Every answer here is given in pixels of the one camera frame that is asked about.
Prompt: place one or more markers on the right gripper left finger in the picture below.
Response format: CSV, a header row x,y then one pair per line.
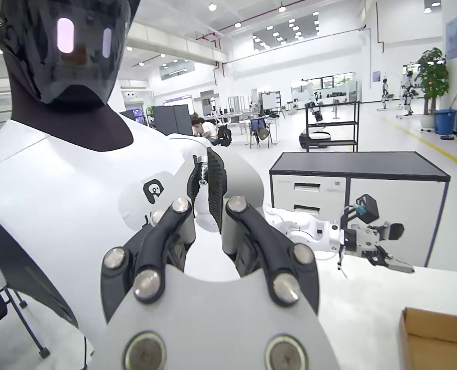
x,y
151,240

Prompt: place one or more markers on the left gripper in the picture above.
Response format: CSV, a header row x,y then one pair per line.
x,y
361,238

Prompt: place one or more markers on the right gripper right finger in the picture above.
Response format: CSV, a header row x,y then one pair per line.
x,y
267,240

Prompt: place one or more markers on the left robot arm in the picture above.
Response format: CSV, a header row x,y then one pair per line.
x,y
309,232

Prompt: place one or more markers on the white cabinet with dark top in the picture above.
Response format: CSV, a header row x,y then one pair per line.
x,y
367,186

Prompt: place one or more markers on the robot body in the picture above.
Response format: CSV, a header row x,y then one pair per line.
x,y
59,194

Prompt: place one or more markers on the shallow cardboard box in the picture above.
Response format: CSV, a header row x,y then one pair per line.
x,y
440,338

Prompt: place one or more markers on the black and white wheeled base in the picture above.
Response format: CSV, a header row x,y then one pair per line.
x,y
314,140

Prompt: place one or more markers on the black backpack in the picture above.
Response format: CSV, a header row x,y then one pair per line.
x,y
224,135

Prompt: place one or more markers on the dark partition panel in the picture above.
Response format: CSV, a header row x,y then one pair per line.
x,y
170,120

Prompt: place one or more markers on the person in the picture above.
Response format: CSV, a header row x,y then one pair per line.
x,y
205,129

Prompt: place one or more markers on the black metal shelf rack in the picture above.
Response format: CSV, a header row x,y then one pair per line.
x,y
330,123

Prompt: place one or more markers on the blue bin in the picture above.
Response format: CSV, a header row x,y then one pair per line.
x,y
445,121

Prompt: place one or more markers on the whiteboard on stand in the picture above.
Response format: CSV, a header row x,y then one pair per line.
x,y
271,101

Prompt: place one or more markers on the potted green plant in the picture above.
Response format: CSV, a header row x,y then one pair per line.
x,y
432,74

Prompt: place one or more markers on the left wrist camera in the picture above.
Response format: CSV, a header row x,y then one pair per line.
x,y
367,207

